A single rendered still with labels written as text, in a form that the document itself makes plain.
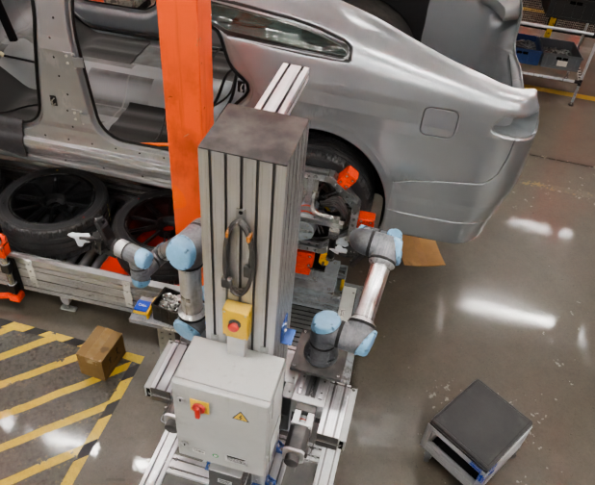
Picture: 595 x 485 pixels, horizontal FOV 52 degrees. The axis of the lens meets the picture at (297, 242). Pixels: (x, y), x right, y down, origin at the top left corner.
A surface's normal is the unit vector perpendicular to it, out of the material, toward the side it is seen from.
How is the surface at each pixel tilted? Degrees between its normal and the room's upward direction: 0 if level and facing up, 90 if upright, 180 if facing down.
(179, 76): 90
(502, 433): 0
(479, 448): 0
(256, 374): 0
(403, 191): 90
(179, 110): 90
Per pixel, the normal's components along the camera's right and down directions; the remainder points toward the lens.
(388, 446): 0.07, -0.74
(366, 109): -0.22, 0.65
